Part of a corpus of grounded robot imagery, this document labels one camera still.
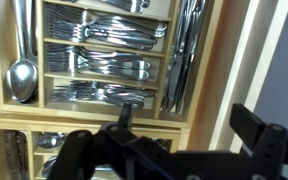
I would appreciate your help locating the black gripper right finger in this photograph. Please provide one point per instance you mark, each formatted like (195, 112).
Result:
(267, 146)

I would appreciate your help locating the small metal utensil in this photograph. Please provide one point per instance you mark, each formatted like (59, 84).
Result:
(162, 143)

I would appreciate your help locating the silver knives bundle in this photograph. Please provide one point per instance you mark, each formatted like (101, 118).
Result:
(174, 76)

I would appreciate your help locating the wooden drawer with cream front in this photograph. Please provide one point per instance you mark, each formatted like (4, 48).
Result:
(217, 83)

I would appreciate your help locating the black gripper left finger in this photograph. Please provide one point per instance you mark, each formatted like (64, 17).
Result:
(94, 156)

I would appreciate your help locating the large wooden cutlery tray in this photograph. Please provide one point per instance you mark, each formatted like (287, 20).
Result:
(40, 66)

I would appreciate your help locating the large steel serving spoon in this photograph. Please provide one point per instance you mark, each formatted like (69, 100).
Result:
(22, 80)

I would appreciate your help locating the stainless steel fork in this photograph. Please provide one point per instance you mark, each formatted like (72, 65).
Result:
(134, 41)
(134, 25)
(130, 74)
(130, 63)
(130, 91)
(127, 101)
(144, 32)

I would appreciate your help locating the stainless steel table knife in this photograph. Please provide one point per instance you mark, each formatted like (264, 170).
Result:
(185, 66)
(197, 20)

